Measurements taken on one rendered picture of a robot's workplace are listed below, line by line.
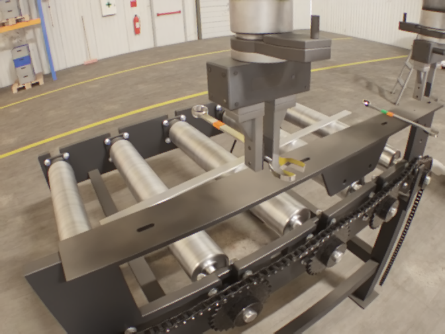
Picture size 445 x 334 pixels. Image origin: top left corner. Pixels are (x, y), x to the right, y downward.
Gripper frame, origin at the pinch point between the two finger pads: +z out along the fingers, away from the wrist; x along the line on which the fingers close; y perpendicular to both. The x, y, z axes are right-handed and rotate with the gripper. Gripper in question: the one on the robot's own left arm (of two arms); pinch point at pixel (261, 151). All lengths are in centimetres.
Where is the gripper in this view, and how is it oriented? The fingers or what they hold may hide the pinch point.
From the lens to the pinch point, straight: 42.9
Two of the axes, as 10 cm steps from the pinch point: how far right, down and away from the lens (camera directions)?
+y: -5.4, -4.2, 7.3
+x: -8.4, 3.2, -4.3
